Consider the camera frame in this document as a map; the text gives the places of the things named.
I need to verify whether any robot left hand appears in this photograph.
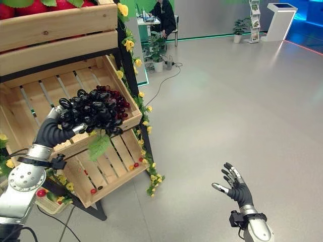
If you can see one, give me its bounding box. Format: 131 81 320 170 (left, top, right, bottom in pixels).
25 105 88 160

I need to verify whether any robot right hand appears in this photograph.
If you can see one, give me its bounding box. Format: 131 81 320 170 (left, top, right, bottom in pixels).
211 162 256 215

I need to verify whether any black grape bunch with leaf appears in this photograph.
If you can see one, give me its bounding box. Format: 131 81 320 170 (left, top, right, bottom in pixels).
59 88 125 162

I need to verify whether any wooden slatted crate with grapes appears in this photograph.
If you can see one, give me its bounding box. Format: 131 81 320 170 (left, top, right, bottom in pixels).
0 54 143 158

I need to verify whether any yellow flower garland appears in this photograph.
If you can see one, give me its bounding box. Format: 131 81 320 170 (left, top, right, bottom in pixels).
0 133 16 170
115 2 166 199

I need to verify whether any wooden slatted crate with tomatoes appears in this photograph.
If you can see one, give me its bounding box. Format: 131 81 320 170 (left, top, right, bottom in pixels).
57 128 150 209

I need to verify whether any dark red grape bunch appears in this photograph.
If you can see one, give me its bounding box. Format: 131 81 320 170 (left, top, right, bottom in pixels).
95 85 131 119

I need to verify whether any wooden crate with red fruit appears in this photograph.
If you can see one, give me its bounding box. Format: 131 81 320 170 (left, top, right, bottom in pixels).
0 2 119 76

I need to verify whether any white partition with green edge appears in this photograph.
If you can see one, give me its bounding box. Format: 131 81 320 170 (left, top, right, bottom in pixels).
125 0 150 87

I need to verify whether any large red artificial fruit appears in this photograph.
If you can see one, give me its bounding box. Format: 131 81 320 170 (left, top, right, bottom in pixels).
14 0 50 16
49 0 96 12
0 3 16 20

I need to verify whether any potted plant in white pot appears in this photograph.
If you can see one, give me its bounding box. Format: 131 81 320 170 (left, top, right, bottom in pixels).
143 30 168 73

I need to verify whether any white desk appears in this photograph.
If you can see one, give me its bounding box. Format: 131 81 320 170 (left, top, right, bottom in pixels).
137 17 162 35

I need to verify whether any laptop computer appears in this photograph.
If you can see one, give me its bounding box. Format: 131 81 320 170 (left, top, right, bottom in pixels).
140 9 155 22

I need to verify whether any small potted plant white pot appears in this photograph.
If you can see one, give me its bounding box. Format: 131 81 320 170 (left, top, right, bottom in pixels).
232 17 253 44

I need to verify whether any person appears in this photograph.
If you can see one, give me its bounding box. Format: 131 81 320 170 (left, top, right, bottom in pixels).
148 0 177 39

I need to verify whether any white chair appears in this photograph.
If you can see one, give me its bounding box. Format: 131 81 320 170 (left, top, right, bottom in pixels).
165 14 180 47

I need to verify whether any brochure display rack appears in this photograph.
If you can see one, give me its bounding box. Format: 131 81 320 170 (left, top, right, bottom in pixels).
248 0 262 44

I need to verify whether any white kiosk stand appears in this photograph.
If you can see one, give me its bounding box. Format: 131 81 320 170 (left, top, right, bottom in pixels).
261 2 299 42

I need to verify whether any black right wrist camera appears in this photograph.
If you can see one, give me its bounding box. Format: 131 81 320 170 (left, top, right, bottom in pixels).
229 210 244 228

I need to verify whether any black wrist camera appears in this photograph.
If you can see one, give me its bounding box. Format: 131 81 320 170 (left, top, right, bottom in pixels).
49 153 68 170
229 210 244 228

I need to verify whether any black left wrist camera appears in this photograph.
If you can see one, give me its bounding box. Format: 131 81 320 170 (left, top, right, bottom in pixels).
49 153 68 170

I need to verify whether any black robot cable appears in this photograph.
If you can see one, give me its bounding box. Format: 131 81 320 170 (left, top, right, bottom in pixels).
22 204 77 242

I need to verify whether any black metal shelf frame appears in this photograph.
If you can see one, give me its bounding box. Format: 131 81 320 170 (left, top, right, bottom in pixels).
0 0 155 222

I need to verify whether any black floor cable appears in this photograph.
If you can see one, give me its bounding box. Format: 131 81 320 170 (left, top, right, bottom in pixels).
143 61 184 106

